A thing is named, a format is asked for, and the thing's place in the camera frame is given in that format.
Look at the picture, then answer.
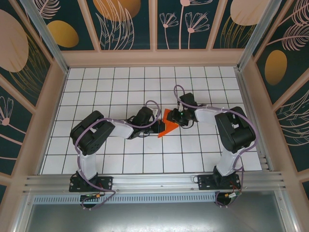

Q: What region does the grey metal sheet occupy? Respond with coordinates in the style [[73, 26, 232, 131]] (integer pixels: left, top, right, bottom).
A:
[[24, 203, 287, 232]]

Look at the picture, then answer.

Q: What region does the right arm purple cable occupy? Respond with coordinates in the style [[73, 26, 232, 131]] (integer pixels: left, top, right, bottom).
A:
[[173, 85, 256, 208]]

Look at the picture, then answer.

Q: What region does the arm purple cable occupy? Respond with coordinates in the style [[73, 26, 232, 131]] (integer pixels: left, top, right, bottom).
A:
[[173, 85, 256, 208], [74, 100, 161, 211]]

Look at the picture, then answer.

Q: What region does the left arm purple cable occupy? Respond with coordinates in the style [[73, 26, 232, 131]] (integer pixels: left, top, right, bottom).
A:
[[74, 100, 161, 211]]

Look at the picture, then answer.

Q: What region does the aluminium frame rail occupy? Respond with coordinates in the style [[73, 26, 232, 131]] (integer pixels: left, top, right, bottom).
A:
[[22, 171, 288, 196]]

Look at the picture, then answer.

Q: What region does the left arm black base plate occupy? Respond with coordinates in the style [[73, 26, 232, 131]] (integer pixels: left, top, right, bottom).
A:
[[69, 175, 114, 193]]

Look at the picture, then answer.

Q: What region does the aluminium side rail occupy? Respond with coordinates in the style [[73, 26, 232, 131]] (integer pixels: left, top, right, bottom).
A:
[[234, 69, 275, 173]]

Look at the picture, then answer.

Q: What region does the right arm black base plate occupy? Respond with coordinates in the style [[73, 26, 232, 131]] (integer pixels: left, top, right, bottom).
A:
[[197, 174, 241, 191]]

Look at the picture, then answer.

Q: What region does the grey slotted cable duct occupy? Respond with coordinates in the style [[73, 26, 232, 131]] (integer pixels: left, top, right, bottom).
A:
[[32, 193, 218, 204]]

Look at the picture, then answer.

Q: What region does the aluminium corner post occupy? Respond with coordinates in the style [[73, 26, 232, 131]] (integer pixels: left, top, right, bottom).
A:
[[19, 0, 70, 74], [237, 0, 282, 71]]

